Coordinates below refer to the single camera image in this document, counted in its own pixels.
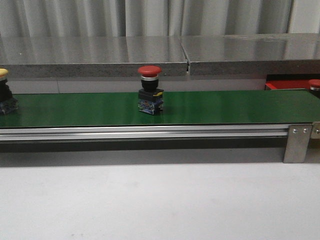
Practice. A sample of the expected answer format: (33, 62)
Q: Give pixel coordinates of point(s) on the white pleated curtain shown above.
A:
(129, 18)

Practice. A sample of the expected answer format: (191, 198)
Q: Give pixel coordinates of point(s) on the red plastic tray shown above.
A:
(295, 84)

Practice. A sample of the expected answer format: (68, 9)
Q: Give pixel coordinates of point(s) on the grey granite counter slab left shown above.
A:
(63, 57)

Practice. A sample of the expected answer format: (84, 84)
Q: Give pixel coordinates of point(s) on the steel conveyor end plate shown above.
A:
(315, 132)

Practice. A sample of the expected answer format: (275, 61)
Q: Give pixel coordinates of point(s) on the aluminium conveyor frame rail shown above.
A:
(141, 132)

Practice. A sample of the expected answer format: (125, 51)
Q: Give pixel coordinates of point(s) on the steel conveyor support bracket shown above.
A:
(297, 143)

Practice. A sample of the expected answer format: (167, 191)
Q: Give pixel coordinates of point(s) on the red mushroom push button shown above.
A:
(314, 87)
(150, 97)

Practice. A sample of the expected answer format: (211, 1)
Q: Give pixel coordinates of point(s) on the green conveyor belt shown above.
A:
(180, 108)

